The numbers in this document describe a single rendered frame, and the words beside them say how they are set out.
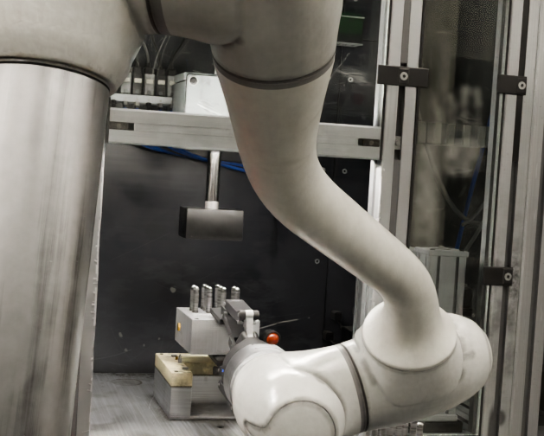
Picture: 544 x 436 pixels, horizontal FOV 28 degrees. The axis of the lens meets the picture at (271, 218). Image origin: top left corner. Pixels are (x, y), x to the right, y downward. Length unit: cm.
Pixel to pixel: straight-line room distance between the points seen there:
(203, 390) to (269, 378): 48
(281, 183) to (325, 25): 17
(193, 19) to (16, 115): 15
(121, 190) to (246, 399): 72
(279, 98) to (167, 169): 99
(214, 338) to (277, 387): 37
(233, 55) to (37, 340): 26
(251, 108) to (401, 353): 39
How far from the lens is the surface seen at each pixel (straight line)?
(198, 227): 159
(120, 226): 182
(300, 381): 114
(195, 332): 149
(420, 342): 116
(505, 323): 157
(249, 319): 137
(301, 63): 83
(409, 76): 148
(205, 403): 164
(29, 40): 78
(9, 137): 77
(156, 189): 183
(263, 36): 81
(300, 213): 96
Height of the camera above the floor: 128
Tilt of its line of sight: 3 degrees down
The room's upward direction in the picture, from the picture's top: 4 degrees clockwise
